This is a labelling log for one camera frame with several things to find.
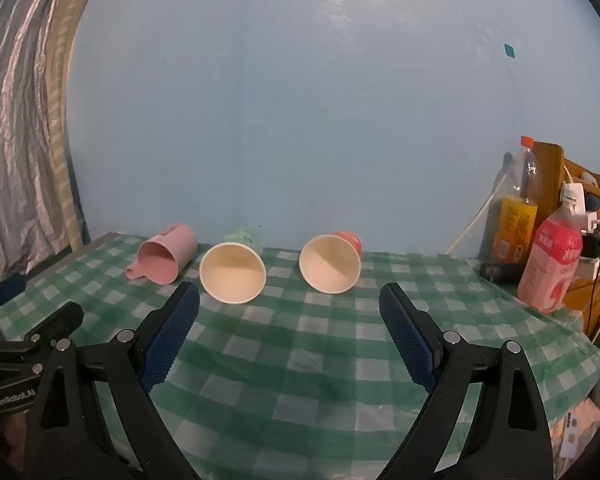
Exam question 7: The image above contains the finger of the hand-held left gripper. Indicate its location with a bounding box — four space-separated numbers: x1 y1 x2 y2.
0 275 28 313
27 302 85 350

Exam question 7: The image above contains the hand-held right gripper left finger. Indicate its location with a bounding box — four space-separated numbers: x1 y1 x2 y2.
22 282 201 480

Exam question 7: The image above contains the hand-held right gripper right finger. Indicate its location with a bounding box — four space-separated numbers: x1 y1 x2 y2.
377 282 556 480

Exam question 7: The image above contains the green paper cup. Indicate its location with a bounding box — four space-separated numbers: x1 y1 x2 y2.
199 226 267 305

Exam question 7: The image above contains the pink plastic mug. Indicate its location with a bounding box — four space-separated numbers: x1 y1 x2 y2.
125 223 199 284

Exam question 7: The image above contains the red striped paper cup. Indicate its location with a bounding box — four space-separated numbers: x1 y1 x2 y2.
298 230 363 294

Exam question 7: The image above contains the black oblong device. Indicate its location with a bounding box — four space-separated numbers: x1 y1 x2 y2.
480 261 526 284

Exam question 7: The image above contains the green checked tablecloth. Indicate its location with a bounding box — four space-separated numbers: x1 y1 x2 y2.
0 232 600 480

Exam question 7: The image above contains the pink drink bottle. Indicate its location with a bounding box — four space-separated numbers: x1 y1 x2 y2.
517 200 583 314

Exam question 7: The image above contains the orange drink bottle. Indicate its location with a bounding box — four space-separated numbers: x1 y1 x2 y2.
490 135 541 266

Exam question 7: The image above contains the grey striped curtain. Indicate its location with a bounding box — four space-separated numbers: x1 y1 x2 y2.
0 0 106 291

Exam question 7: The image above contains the white printed bag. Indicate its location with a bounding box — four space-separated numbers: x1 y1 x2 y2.
550 395 600 461

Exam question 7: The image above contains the white power strip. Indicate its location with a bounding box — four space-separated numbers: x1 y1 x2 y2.
577 210 600 281

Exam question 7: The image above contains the wooden rack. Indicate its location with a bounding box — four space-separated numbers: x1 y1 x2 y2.
532 141 600 341

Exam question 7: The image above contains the white charger plug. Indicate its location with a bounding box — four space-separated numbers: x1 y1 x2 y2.
560 183 586 213

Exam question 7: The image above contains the white cable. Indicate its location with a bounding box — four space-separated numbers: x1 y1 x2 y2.
442 175 506 256

